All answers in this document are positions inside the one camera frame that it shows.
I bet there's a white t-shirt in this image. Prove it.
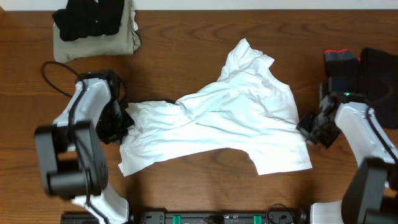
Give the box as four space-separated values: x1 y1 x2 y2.
119 39 312 176

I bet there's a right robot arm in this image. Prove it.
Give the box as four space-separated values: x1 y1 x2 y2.
296 78 397 224

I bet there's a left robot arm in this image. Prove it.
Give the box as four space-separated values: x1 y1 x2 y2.
34 70 134 223

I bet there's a black garment with red trim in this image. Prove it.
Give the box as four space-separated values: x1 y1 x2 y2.
324 49 360 93

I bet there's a black garment right edge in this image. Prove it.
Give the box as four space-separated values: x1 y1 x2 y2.
359 48 397 129

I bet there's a folded khaki garment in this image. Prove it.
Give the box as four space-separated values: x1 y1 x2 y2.
53 0 141 63

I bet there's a folded black garment on stack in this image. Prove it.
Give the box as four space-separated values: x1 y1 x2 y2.
52 0 125 42

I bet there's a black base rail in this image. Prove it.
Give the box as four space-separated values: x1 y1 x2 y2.
60 207 308 224

